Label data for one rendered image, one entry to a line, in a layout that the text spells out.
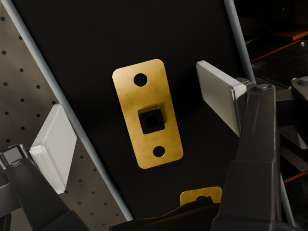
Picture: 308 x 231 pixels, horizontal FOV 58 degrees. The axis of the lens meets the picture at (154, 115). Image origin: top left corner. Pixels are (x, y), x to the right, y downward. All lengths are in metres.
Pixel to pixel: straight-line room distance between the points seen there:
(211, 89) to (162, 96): 0.04
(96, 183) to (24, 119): 0.25
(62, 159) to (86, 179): 0.61
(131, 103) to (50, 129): 0.07
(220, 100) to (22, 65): 0.58
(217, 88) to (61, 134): 0.10
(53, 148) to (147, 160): 0.09
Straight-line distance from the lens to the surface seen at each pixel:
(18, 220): 1.83
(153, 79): 0.20
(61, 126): 0.19
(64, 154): 0.18
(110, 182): 0.23
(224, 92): 0.16
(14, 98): 0.72
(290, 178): 0.60
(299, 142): 0.34
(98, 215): 0.85
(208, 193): 0.26
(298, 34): 0.59
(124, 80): 0.20
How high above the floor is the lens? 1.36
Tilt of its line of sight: 69 degrees down
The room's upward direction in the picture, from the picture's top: 158 degrees clockwise
